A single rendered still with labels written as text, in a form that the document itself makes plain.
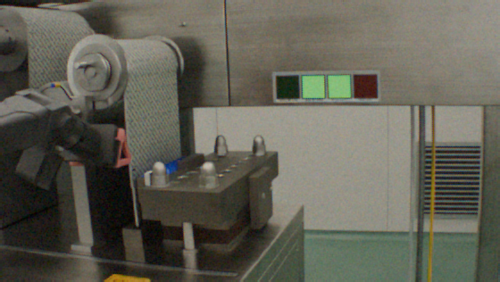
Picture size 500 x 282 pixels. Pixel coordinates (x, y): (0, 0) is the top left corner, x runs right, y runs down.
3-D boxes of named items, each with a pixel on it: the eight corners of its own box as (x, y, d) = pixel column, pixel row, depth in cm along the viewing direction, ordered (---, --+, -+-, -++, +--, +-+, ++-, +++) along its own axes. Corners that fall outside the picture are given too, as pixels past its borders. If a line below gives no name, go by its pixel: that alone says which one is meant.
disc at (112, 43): (69, 110, 107) (64, 37, 105) (70, 110, 107) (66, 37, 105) (129, 108, 102) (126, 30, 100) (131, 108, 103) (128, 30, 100)
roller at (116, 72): (73, 102, 106) (70, 45, 104) (135, 91, 130) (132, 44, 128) (120, 100, 102) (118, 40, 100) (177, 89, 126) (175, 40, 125)
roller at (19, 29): (-16, 73, 114) (-21, 12, 112) (51, 68, 137) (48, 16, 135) (30, 70, 110) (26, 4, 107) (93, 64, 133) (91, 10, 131)
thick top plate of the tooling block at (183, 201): (142, 219, 101) (138, 187, 100) (216, 174, 139) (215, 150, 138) (221, 225, 96) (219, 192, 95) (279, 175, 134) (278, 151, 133)
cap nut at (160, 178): (147, 186, 101) (145, 163, 100) (156, 182, 105) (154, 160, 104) (164, 187, 100) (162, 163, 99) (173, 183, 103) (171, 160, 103)
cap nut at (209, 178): (195, 187, 99) (194, 163, 98) (204, 183, 103) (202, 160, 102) (214, 188, 98) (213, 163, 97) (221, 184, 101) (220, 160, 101)
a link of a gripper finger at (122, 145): (137, 178, 95) (111, 163, 87) (104, 177, 98) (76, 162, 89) (144, 142, 97) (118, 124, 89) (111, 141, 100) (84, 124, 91)
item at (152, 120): (130, 187, 106) (123, 93, 103) (179, 163, 128) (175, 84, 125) (133, 187, 106) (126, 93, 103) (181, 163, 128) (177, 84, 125)
